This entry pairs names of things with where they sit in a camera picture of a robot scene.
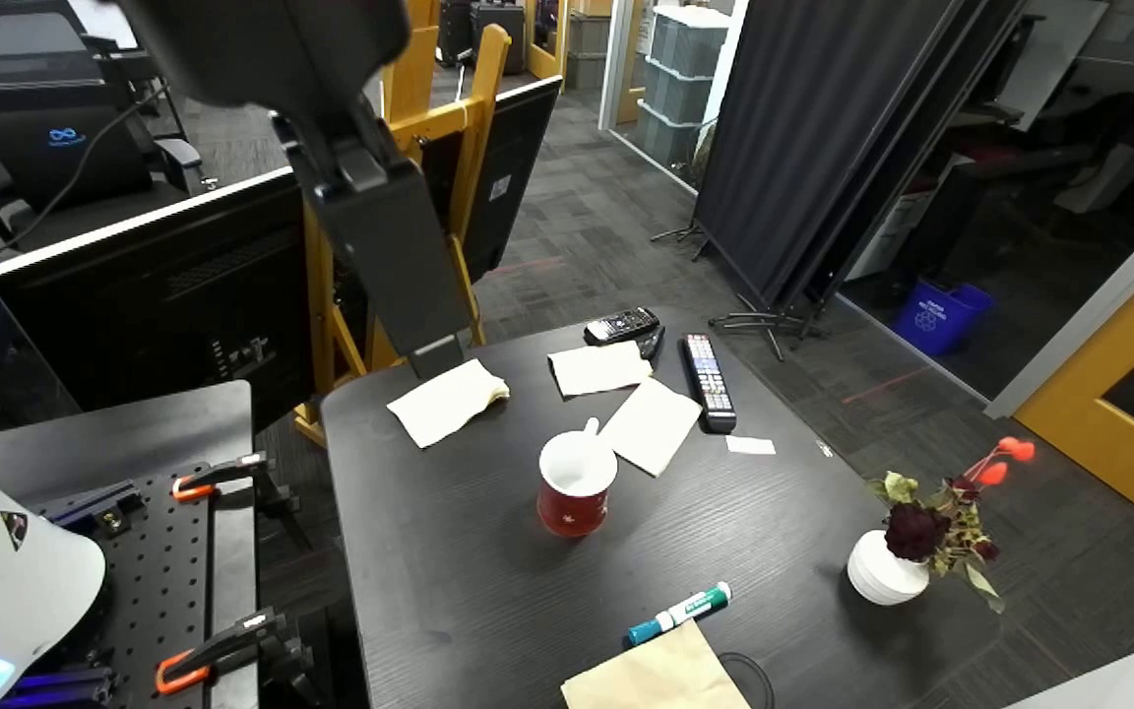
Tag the dark red flower bouquet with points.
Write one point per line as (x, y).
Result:
(922, 529)

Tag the grey plastic storage drawer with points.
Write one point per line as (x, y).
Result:
(674, 93)
(666, 132)
(689, 40)

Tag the small white eraser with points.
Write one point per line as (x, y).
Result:
(749, 447)

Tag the blue plastic bin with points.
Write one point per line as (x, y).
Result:
(942, 316)

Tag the black desktop computer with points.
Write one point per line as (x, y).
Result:
(56, 132)

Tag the black desk divider panel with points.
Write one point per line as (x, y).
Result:
(134, 300)

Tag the black robot mounting cart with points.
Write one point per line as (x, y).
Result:
(107, 426)

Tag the black backdrop stand legs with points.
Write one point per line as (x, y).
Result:
(762, 320)

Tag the wooden easel frame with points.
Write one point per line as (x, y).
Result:
(434, 126)

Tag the round white vase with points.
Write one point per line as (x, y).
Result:
(884, 576)

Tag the teal capped white marker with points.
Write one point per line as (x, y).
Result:
(677, 615)

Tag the medium black remote control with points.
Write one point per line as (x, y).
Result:
(621, 325)

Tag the long black remote control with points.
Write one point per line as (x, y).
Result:
(711, 382)

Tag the crumpled white napkin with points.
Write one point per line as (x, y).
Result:
(443, 400)

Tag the tan paper sheet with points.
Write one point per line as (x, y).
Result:
(660, 673)

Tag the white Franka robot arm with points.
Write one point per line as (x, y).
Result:
(265, 53)

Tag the red cup white inside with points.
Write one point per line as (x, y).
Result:
(576, 498)

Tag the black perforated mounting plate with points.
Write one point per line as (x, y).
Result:
(160, 567)

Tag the flat white napkin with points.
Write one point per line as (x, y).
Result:
(594, 368)
(651, 426)

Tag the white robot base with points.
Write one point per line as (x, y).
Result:
(1, 594)

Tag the black backdrop curtain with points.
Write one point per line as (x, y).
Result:
(816, 120)

